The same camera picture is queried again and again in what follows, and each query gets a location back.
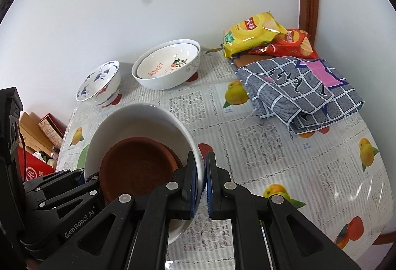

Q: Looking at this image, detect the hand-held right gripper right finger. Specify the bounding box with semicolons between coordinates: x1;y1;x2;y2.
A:
206;152;361;270

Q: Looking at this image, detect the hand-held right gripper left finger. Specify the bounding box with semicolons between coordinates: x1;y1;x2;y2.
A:
39;151;198;270

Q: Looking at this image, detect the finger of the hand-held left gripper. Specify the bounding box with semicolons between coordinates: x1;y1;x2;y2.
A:
23;169;86;195
32;173;102;213

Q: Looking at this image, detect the green plate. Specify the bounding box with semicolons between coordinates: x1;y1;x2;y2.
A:
77;146;91;170

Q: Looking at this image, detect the brown plate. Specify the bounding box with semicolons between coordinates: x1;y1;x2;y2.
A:
99;137;186;205

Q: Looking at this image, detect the plain white bowl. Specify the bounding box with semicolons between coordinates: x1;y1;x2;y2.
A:
84;103;205;244

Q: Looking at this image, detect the wooden board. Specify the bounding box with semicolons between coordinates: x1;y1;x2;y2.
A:
19;112;54;154

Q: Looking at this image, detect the red patterned box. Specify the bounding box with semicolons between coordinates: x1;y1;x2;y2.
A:
39;114;67;147

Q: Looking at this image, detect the blue crane pattern bowl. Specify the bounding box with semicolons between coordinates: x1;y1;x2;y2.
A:
76;60;121;106

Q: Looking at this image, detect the large white bowl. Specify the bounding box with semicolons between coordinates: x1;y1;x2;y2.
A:
132;39;201;90

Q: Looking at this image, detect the white rabbit print bowl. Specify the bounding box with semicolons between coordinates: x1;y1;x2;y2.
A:
137;44;198;79

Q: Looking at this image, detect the grey checked cloth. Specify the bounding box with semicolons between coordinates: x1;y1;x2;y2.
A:
235;55;365;135

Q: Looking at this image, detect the small brown board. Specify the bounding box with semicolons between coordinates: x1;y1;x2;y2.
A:
232;53;263;68

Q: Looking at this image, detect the yellow chips bag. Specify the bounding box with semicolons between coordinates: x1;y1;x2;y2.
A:
223;12;288;58

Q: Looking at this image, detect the red chips bag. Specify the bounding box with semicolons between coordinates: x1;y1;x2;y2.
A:
247;29;319;59

